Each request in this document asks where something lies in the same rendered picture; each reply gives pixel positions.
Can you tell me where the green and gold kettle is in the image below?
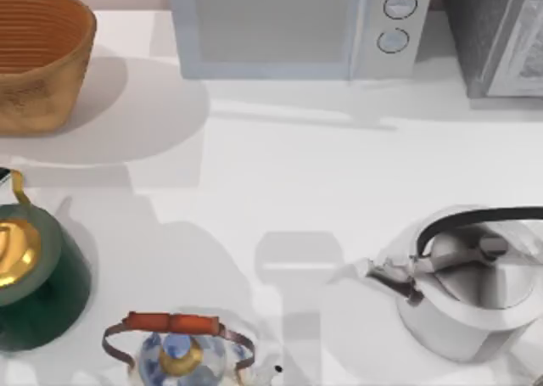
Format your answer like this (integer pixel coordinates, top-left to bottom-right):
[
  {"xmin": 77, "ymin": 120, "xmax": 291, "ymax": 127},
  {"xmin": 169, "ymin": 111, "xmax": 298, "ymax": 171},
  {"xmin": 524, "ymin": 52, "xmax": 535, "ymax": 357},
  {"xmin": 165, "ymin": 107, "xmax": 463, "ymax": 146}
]
[{"xmin": 0, "ymin": 168, "xmax": 92, "ymax": 353}]

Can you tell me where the microwave knob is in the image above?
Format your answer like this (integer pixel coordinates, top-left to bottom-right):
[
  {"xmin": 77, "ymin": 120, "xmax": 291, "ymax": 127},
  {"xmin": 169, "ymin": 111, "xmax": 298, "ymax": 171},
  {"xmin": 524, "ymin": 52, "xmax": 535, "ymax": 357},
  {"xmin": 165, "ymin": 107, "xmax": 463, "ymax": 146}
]
[
  {"xmin": 376, "ymin": 26, "xmax": 411, "ymax": 55},
  {"xmin": 383, "ymin": 0, "xmax": 419, "ymax": 21}
]

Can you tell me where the microwave door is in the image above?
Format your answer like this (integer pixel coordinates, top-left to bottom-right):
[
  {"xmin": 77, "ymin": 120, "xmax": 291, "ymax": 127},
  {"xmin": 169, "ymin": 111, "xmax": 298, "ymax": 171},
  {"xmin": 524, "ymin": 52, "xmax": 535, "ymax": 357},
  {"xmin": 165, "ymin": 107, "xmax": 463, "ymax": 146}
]
[{"xmin": 165, "ymin": 0, "xmax": 368, "ymax": 81}]

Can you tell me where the brown woven basket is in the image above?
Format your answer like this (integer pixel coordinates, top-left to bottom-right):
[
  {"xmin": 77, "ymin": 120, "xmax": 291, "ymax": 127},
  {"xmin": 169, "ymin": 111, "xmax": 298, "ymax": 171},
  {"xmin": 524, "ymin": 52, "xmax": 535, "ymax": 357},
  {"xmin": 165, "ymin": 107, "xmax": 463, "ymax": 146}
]
[{"xmin": 0, "ymin": 0, "xmax": 98, "ymax": 134}]

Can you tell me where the silver kettle with black handle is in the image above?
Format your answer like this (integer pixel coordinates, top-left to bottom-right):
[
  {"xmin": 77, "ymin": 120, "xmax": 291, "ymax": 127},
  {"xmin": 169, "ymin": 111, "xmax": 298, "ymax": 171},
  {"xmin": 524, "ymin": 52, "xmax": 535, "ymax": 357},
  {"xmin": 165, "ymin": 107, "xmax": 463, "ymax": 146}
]
[{"xmin": 367, "ymin": 206, "xmax": 543, "ymax": 364}]

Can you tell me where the pale microwave oven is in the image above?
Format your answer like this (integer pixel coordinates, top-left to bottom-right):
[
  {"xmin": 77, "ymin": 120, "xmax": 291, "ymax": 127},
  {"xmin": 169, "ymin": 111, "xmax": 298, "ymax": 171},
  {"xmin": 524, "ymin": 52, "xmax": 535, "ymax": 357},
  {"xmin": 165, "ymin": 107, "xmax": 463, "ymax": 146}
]
[{"xmin": 165, "ymin": 0, "xmax": 438, "ymax": 81}]

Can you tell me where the blue and white teapot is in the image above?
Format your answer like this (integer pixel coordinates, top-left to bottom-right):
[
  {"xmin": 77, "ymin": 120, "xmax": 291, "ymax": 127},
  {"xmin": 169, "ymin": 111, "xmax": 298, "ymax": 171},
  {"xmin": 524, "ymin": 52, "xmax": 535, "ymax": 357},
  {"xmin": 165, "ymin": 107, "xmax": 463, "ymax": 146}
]
[{"xmin": 101, "ymin": 311, "xmax": 284, "ymax": 386}]

